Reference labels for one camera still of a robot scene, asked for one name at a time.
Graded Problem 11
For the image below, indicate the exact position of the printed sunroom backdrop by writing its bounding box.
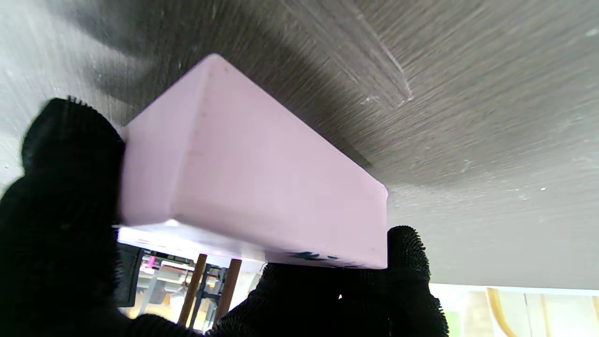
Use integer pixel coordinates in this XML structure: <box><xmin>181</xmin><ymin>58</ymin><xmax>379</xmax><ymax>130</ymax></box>
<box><xmin>431</xmin><ymin>283</ymin><xmax>599</xmax><ymax>337</ymax></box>

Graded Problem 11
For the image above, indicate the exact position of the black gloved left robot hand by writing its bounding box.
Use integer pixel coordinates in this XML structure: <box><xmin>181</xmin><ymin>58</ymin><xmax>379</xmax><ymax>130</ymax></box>
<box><xmin>0</xmin><ymin>96</ymin><xmax>450</xmax><ymax>337</ymax></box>

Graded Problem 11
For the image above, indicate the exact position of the pink floral jewelry box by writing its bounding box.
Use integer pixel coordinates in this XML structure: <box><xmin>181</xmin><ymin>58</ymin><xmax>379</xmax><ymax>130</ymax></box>
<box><xmin>117</xmin><ymin>53</ymin><xmax>389</xmax><ymax>270</ymax></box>

